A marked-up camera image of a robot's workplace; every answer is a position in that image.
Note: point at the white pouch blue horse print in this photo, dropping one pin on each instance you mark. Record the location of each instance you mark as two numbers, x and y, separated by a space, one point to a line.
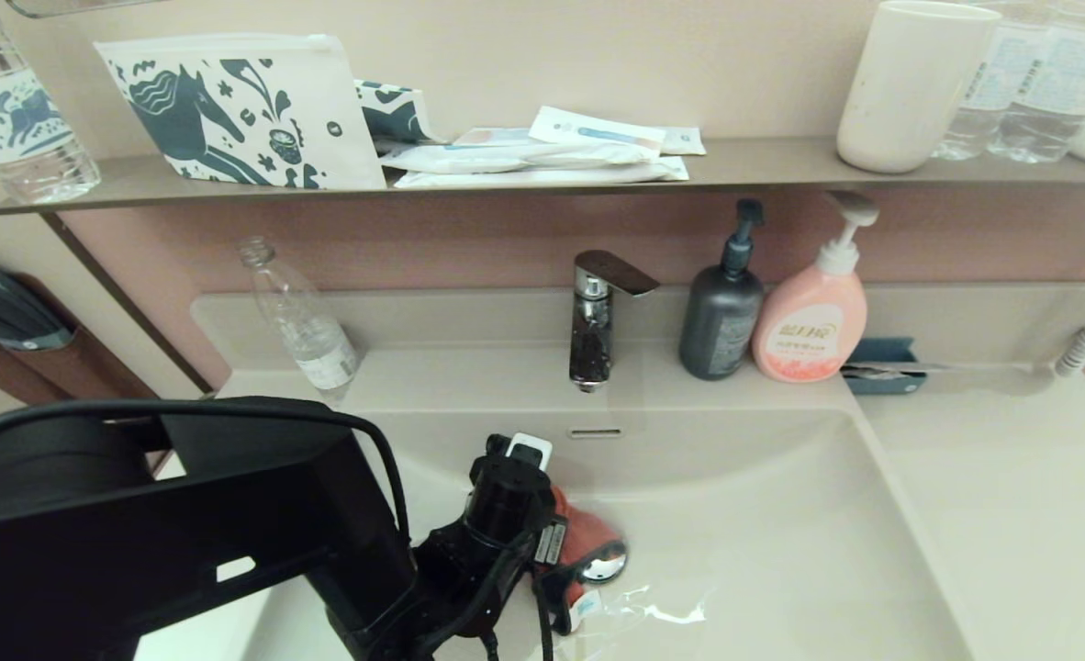
226 117

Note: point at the pink pump soap bottle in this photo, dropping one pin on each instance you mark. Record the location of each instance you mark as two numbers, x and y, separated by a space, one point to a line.
809 321

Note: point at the white crinkled plastic packet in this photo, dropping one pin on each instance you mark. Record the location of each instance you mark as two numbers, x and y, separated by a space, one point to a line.
506 157

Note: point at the white packet blue toothbrush print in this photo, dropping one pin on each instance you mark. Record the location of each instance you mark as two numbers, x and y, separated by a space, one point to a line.
598 129

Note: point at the empty clear plastic bottle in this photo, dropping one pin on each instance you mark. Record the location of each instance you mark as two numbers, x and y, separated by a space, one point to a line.
304 326

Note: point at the white sink basin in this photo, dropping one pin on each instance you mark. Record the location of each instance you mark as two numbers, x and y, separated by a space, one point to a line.
781 532

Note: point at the chrome drain stopper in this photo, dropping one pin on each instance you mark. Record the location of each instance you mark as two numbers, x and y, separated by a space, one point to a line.
609 565

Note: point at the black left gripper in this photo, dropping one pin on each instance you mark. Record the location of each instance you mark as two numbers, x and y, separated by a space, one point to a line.
510 500

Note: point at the taupe wall shelf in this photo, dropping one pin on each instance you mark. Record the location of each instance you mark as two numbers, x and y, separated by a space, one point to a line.
763 162

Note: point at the white packet orange stripe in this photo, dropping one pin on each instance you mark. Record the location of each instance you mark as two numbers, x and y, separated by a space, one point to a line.
497 137

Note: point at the blue deer label water bottle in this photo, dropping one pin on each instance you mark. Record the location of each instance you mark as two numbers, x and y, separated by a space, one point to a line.
17 110

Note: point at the white plastic cup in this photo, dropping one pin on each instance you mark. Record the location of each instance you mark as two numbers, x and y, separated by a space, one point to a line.
908 90

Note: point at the folded white blue print pouch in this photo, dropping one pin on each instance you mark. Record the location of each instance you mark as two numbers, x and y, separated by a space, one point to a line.
394 113

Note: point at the dark grey pump bottle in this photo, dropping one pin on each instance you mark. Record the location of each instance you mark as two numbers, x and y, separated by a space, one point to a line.
719 321

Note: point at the chrome faucet lever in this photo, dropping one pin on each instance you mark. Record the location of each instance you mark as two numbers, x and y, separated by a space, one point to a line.
616 271

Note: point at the brown leather wall pocket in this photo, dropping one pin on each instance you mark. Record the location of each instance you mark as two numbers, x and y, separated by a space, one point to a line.
93 372
1 381

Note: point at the chrome faucet body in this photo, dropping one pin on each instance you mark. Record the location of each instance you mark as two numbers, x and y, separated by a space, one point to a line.
590 340

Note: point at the blue soap tray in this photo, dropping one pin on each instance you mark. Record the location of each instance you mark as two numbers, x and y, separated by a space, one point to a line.
878 351

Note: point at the clear water bottle white label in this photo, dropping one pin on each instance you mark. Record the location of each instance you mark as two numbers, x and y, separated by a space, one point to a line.
972 108
1049 99

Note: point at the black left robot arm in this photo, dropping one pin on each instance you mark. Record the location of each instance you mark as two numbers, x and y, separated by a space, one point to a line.
184 532

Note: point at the small white sachet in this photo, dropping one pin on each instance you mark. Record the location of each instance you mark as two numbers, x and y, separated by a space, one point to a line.
683 141

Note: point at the orange microfibre cloth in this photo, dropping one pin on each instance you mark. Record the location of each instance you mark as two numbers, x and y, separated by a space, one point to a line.
588 523

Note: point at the thin silver packet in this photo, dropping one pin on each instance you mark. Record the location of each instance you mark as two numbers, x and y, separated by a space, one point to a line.
910 367

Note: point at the dark brown wall trim strip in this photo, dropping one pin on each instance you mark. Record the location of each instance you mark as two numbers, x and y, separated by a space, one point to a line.
128 303

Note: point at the flat white plastic packet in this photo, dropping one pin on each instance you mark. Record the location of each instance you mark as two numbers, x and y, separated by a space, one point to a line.
542 176

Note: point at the dark grey slipper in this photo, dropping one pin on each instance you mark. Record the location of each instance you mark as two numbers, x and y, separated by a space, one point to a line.
5 308

